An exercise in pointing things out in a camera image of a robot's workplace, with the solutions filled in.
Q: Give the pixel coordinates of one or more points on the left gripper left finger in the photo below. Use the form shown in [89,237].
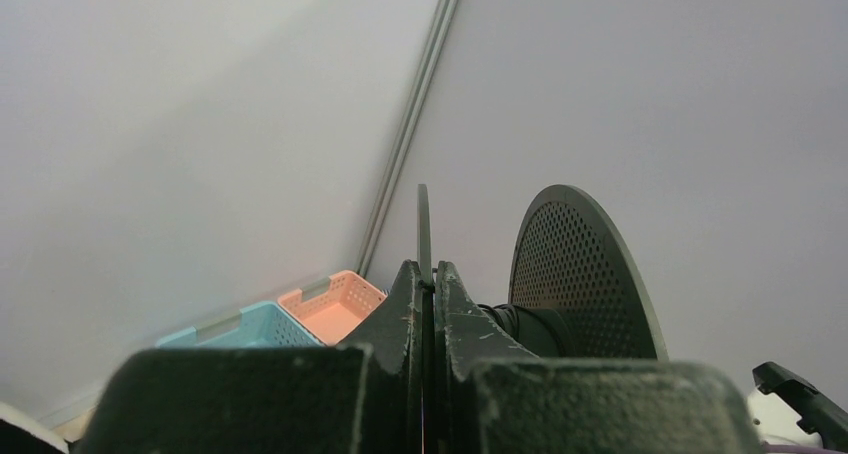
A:
[362,395]

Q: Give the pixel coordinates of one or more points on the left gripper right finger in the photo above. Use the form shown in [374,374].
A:
[492,395]

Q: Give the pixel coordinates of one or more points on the black cable spool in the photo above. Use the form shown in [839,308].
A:
[574,293]

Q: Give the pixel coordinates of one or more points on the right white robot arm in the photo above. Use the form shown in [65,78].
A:
[791,415]

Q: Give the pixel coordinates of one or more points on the pink plastic basket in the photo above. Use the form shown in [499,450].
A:
[333,307]

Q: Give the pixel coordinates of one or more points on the blue plastic basket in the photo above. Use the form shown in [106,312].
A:
[260,325]

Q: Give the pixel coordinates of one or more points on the right corner metal profile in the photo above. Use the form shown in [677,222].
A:
[405,132]

